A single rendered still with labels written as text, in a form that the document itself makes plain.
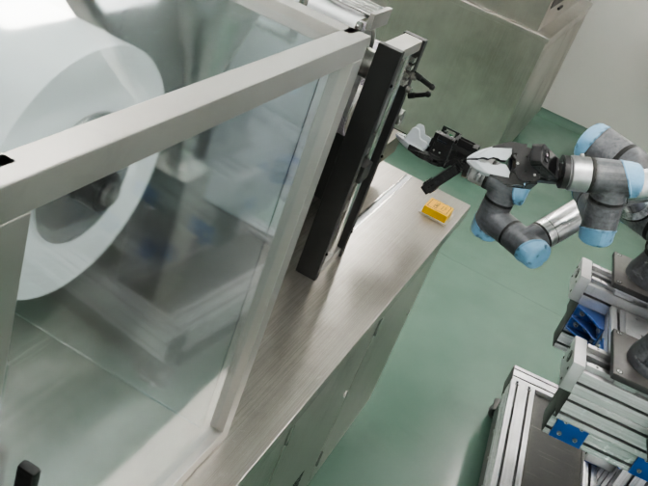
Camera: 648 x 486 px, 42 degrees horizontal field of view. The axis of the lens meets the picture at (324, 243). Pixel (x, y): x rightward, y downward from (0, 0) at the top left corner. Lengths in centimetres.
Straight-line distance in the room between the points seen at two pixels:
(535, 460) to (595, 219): 116
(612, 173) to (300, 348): 73
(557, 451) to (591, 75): 412
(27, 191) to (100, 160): 7
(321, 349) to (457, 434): 150
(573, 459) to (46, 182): 251
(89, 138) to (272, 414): 93
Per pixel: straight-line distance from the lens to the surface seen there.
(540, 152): 172
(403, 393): 314
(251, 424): 145
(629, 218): 267
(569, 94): 665
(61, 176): 59
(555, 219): 213
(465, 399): 326
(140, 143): 65
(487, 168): 178
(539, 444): 290
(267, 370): 156
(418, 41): 173
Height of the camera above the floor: 188
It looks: 30 degrees down
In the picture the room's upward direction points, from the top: 21 degrees clockwise
